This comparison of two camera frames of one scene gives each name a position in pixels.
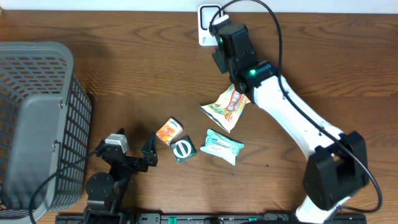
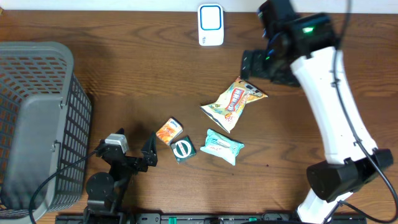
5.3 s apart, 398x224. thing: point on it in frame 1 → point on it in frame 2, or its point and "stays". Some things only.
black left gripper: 149,157 stays
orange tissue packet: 170,130 stays
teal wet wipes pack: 224,147 stays
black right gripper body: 224,61 → 272,65
